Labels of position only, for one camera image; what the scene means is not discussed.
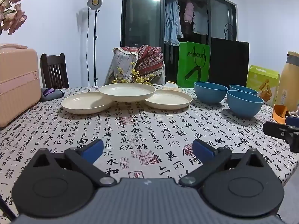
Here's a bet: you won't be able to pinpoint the black paper bag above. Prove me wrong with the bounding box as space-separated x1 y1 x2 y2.
209 23 250 88

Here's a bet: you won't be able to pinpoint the white hanging garment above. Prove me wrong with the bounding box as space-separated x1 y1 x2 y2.
193 5 208 35

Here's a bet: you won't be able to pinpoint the pink hard-shell suitcase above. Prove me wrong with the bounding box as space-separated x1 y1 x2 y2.
0 43 42 128

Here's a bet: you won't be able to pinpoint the dried pink flowers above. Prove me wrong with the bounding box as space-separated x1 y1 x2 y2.
0 0 35 36

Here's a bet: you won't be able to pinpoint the green paper bag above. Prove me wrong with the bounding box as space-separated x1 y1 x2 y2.
177 41 211 88

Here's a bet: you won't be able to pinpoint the red patterned quilted blanket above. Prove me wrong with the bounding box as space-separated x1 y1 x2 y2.
113 45 164 84

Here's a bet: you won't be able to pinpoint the grey purple pouch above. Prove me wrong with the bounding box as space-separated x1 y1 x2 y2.
40 87 64 102

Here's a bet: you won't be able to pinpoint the dark wooden chair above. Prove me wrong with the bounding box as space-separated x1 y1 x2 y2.
40 53 69 89

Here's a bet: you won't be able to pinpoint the light blue hanging shirt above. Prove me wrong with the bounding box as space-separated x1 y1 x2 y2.
164 0 183 46

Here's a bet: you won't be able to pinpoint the yellow thermos jug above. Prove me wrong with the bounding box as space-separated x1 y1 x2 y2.
275 51 299 112

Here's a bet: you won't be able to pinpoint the yellow flower branch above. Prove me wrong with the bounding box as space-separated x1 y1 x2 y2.
112 62 155 85

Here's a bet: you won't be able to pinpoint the pink hanging jacket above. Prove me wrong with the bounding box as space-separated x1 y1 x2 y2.
184 2 195 24

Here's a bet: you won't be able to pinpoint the green snack box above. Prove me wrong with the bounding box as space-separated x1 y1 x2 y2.
246 65 280 106

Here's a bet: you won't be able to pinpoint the black framed glass door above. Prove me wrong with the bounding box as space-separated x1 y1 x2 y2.
120 0 237 89

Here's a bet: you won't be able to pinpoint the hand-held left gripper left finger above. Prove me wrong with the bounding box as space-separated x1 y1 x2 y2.
30 139 117 188

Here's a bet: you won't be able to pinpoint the cream round plate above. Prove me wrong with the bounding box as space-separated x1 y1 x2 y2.
99 83 156 102
144 89 193 110
61 92 115 115

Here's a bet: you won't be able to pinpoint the white yellow dotted work glove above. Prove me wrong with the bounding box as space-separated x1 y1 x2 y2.
163 81 180 91

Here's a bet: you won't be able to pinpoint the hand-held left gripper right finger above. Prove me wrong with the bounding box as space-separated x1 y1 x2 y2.
179 139 268 187

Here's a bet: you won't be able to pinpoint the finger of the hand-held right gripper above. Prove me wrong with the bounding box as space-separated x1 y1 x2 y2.
285 117 299 127
263 122 299 143

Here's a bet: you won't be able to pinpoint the blue bowl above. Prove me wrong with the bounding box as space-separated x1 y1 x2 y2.
229 85 258 96
194 82 229 105
227 90 264 119

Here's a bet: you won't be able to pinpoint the thin black lamp cable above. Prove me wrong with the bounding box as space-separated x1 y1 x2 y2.
86 7 92 84

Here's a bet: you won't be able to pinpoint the beige cloth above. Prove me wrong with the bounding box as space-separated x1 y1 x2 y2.
104 56 167 86

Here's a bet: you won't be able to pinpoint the orange silicone piece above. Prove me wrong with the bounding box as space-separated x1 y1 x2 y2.
272 105 290 124

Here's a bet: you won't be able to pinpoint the studio light on stand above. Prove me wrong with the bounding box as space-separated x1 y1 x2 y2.
87 0 103 87

